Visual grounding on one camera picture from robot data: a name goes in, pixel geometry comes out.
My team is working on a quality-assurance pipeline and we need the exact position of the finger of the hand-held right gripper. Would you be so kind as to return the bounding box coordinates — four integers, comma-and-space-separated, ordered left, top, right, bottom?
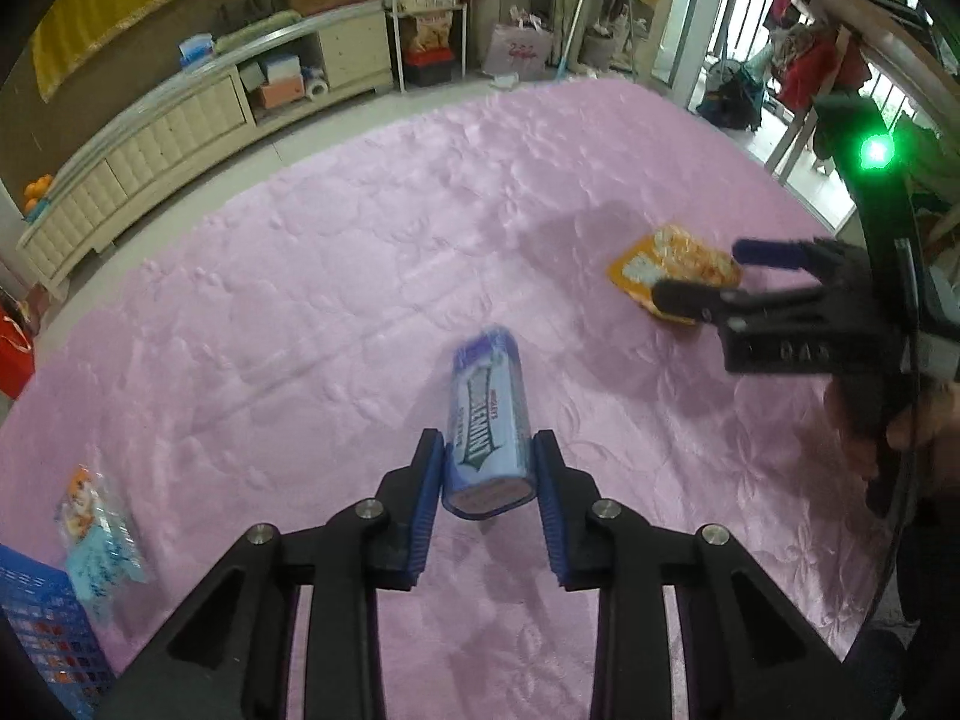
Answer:
733, 238, 853, 272
651, 279, 820, 325

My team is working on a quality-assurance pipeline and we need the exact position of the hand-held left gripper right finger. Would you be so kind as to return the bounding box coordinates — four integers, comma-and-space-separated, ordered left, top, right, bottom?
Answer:
529, 431, 852, 720

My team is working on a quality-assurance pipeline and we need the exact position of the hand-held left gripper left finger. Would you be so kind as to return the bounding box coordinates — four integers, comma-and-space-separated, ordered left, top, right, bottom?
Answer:
112, 429, 449, 720

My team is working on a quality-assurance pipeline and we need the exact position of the orange snack packet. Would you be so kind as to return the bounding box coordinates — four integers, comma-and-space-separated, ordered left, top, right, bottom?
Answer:
607, 223, 743, 325

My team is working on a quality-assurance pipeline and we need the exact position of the blue mint container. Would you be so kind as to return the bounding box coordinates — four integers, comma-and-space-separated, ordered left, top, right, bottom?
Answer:
441, 325, 538, 520

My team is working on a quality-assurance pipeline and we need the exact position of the blue plastic basket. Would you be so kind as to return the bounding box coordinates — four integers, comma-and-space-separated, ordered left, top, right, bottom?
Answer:
0, 544, 117, 720

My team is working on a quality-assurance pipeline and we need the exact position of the person's right hand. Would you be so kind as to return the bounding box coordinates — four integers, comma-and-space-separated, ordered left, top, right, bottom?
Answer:
823, 379, 960, 485

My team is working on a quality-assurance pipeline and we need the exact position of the pile of clothes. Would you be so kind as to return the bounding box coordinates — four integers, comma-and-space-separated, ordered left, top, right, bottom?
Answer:
697, 52, 767, 130

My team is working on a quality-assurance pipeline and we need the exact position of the wooden drying rack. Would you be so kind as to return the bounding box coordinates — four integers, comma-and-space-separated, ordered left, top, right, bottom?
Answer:
731, 0, 960, 188

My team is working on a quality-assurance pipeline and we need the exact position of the pink gift bag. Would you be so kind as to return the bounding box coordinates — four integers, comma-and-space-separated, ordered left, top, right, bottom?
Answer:
484, 19, 556, 81

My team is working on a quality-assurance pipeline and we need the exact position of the light blue snack packet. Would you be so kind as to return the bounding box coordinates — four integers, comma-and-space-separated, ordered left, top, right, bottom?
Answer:
62, 465, 149, 623

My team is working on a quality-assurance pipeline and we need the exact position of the white metal rack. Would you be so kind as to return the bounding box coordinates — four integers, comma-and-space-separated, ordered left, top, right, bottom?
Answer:
382, 0, 471, 92

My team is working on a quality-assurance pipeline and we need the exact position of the red shopping bag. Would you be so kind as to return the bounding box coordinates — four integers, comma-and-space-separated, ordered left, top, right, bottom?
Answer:
0, 304, 36, 400

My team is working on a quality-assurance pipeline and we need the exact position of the orange box in cabinet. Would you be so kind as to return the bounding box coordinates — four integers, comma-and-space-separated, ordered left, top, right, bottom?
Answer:
255, 81, 308, 112

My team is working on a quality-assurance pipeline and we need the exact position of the cream tv cabinet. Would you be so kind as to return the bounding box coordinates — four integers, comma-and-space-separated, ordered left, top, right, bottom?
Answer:
16, 0, 395, 297

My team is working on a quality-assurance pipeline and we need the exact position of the pile of oranges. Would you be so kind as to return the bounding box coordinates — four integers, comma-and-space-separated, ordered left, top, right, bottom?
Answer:
22, 175, 58, 215

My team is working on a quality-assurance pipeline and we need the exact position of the green folded cushion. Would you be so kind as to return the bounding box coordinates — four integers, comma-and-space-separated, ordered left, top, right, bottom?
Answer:
214, 10, 301, 53

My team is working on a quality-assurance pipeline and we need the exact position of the blue handled mop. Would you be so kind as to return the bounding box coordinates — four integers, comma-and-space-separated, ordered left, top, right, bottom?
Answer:
553, 0, 625, 81

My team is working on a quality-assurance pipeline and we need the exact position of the yellow wall cloth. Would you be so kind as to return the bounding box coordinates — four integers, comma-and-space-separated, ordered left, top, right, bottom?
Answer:
30, 0, 293, 102

